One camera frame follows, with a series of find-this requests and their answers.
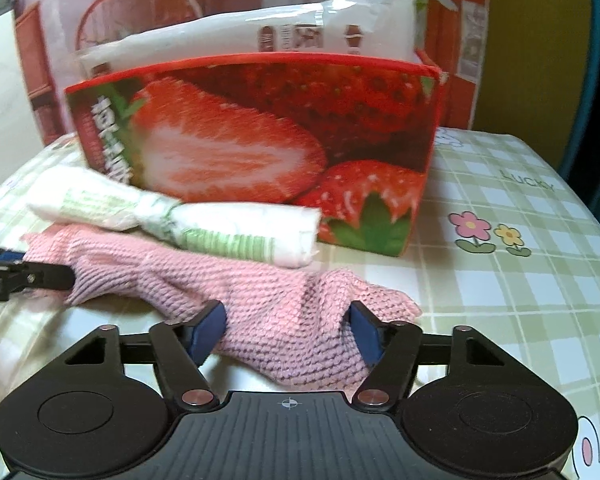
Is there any red strawberry print cardboard box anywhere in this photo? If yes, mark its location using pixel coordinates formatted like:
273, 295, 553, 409
65, 50, 448, 258

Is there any green checked tablecloth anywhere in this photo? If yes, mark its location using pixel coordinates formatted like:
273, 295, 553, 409
0, 127, 600, 480

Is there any pink knitted cloth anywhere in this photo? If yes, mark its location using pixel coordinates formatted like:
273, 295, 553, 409
20, 225, 423, 391

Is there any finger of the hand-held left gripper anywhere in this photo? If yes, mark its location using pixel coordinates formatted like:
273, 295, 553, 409
22, 261, 77, 292

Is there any white plastic packet red label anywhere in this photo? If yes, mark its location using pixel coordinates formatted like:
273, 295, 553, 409
75, 0, 418, 81

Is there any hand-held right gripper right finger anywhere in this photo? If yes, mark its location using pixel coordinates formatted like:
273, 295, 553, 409
347, 300, 506, 411

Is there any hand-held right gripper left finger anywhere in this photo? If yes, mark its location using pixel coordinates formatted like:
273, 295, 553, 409
62, 299, 228, 411

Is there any white green plastic packet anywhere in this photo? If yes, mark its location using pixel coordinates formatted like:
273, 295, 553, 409
26, 166, 323, 268

